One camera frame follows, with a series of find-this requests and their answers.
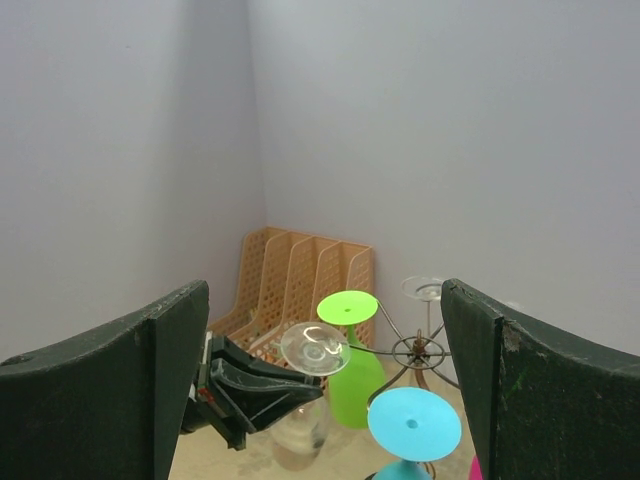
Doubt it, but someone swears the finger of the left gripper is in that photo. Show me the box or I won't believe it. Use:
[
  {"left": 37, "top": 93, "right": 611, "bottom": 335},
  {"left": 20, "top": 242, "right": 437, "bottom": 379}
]
[
  {"left": 209, "top": 372, "right": 323, "bottom": 434},
  {"left": 212, "top": 335, "right": 318, "bottom": 386}
]

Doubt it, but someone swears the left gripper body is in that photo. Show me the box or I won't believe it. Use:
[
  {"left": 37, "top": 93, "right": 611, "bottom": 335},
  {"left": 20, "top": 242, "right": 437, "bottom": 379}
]
[{"left": 180, "top": 334, "right": 246, "bottom": 450}]

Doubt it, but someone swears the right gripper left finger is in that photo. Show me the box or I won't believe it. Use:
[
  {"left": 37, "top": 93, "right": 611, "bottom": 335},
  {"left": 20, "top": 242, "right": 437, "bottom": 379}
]
[{"left": 1, "top": 280, "right": 209, "bottom": 479}]

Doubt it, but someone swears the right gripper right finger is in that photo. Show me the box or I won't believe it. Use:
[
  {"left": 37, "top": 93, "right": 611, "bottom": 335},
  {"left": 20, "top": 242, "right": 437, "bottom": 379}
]
[{"left": 441, "top": 279, "right": 639, "bottom": 480}]

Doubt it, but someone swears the clear front wine glass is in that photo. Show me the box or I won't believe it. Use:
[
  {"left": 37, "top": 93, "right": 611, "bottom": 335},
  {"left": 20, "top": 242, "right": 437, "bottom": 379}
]
[{"left": 269, "top": 322, "right": 351, "bottom": 472}]

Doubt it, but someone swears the pink plastic wine glass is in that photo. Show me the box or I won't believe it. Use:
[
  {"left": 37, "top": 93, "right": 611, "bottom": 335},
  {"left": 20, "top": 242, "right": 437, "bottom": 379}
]
[{"left": 468, "top": 456, "right": 483, "bottom": 480}]

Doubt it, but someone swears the green plastic wine glass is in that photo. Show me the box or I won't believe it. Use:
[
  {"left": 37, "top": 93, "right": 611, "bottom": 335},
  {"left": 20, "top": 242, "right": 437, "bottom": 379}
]
[{"left": 317, "top": 290, "right": 386, "bottom": 429}]

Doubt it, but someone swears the blue plastic wine glass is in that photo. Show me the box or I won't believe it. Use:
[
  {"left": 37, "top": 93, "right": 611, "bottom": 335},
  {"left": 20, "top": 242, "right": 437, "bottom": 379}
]
[{"left": 367, "top": 387, "right": 462, "bottom": 480}]

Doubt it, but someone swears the clear tall flute glass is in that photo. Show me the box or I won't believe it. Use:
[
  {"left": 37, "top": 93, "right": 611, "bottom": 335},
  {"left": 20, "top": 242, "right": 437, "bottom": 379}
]
[{"left": 401, "top": 275, "right": 443, "bottom": 338}]

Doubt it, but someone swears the metal wine glass rack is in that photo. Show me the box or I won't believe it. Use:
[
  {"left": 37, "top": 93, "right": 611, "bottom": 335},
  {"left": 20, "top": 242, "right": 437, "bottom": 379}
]
[{"left": 350, "top": 300, "right": 460, "bottom": 409}]

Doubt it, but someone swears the peach plastic file organizer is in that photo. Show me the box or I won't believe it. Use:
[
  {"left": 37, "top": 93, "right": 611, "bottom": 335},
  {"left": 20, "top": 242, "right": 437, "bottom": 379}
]
[{"left": 209, "top": 227, "right": 374, "bottom": 366}]

